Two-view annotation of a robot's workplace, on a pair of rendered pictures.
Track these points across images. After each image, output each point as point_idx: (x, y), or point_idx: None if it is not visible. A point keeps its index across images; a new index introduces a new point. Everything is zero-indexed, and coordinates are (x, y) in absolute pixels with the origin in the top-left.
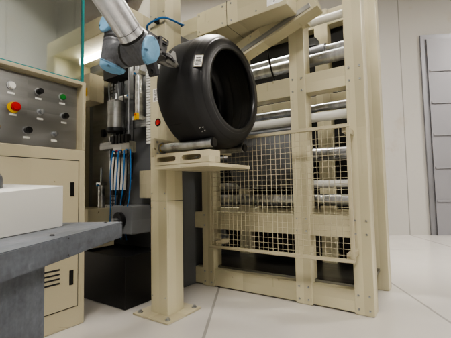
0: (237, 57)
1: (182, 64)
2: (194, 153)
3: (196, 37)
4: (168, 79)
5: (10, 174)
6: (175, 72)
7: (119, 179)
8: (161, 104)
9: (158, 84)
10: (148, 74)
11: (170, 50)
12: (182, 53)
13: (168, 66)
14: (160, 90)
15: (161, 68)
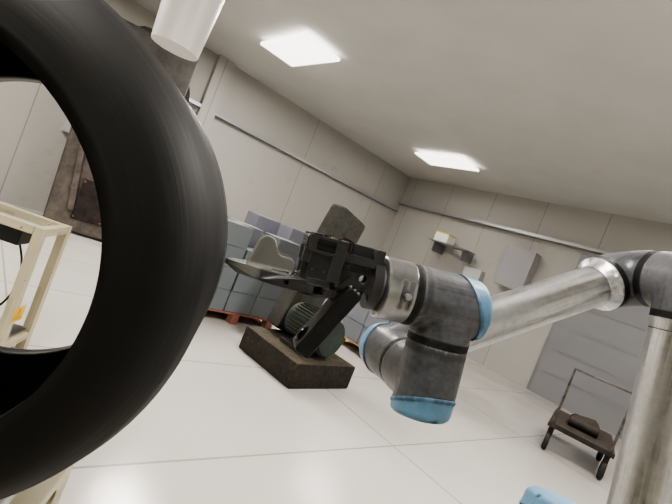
0: (29, 78)
1: (224, 252)
2: (45, 502)
3: (191, 108)
4: (208, 302)
5: None
6: (217, 278)
7: None
8: (148, 401)
9: (195, 321)
10: (313, 351)
11: (199, 137)
12: (224, 205)
13: (251, 277)
14: (187, 348)
15: (214, 251)
